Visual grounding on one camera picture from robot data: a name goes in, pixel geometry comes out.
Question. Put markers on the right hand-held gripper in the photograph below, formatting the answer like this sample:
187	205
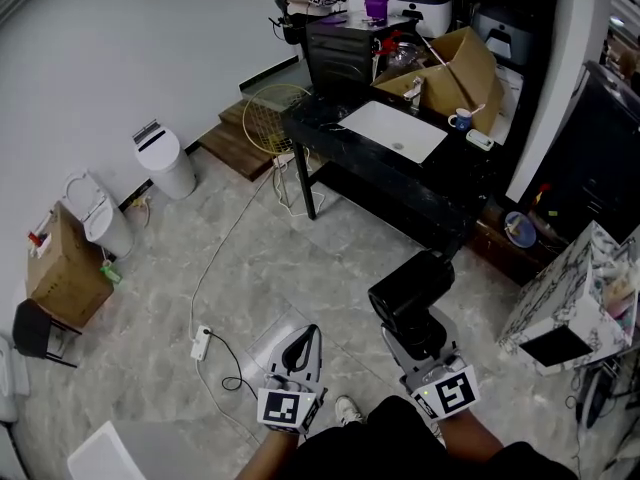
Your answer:
450	390

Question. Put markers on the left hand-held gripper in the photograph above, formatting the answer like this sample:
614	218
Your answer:
287	408

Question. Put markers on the person's right forearm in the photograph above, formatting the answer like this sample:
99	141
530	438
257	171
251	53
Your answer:
467	435

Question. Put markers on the person's left forearm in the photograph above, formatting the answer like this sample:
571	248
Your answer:
267	455

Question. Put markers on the black marble sink counter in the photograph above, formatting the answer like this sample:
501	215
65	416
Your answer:
380	173

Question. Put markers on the white sink basin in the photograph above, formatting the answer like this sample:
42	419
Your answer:
395	128

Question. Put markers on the person's white shoe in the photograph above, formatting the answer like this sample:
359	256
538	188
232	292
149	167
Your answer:
348	410

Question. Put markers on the white power strip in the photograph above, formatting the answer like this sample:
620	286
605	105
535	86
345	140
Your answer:
200	343

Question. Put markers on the person's black shorts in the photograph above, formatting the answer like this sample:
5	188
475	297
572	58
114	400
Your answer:
380	448

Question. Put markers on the marble patterned cabinet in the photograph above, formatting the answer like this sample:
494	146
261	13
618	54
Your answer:
555	293

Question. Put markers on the blue plate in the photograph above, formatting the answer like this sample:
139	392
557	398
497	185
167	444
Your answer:
520	230

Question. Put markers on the green bottle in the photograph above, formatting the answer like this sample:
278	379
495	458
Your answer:
111	273

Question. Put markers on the white soap box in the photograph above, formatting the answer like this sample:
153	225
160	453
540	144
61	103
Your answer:
480	139

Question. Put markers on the white flat box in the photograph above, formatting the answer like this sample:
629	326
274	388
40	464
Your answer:
105	455

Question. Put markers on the wooden steps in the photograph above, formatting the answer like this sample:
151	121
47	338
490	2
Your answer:
235	145

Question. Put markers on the blue cup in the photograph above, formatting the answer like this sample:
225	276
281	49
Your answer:
461	119

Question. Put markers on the white trash can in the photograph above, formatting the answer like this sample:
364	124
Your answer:
167	165

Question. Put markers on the pink toothbrush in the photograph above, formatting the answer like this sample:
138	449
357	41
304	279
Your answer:
477	109

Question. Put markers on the white toilet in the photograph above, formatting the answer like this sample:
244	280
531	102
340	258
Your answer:
102	218

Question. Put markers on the closed brown cardboard box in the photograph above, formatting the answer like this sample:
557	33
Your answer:
65	273

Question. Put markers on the black cabinet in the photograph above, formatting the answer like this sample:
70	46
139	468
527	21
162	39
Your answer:
595	158

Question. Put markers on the chrome faucet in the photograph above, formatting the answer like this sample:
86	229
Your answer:
415	90

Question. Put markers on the black stool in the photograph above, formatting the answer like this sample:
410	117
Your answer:
32	328

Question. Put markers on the large open cardboard box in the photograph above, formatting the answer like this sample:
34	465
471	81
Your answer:
465	75

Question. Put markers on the red small item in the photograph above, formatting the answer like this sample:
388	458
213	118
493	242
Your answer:
36	238

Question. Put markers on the black oven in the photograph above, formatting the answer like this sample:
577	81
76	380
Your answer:
340	50

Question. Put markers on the grey white appliance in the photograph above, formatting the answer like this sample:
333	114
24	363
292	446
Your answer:
502	38

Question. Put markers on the white rounded appliance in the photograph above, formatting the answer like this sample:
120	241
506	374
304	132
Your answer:
425	8

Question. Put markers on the purple lid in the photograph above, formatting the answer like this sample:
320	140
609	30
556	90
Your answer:
334	19

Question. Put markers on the purple bucket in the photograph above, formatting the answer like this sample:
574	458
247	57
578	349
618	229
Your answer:
376	5

